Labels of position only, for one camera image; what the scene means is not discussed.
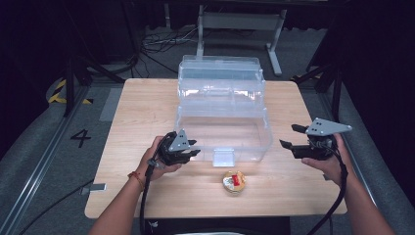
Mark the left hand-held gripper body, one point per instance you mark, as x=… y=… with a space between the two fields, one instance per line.
x=174 y=153

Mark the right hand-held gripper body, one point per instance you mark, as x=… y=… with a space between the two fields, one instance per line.
x=318 y=151

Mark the clear plastic storage box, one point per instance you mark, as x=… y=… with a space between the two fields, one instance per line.
x=225 y=130

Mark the person's right hand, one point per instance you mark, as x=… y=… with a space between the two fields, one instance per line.
x=332 y=168

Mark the person's left hand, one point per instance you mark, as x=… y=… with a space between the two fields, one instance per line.
x=160 y=171

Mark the black metal stand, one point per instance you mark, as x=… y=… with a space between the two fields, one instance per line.
x=69 y=88
x=336 y=94

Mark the black box under table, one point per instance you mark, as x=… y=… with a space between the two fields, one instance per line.
x=212 y=225

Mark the yellow black hazard tape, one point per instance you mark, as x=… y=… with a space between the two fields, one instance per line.
x=58 y=96

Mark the aluminium floor rail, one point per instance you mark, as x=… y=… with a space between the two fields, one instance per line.
x=42 y=166
x=355 y=163

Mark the grey metal desk frame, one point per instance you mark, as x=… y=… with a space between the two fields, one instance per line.
x=239 y=21

